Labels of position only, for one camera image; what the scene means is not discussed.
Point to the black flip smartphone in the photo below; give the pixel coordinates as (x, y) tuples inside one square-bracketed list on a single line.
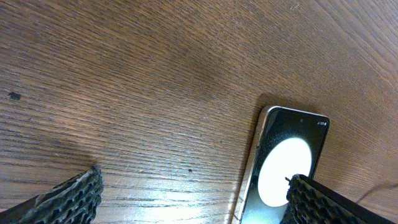
[(286, 142)]

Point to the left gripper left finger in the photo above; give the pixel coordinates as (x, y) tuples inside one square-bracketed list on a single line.
[(73, 201)]

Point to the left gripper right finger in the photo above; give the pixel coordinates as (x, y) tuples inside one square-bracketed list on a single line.
[(311, 202)]

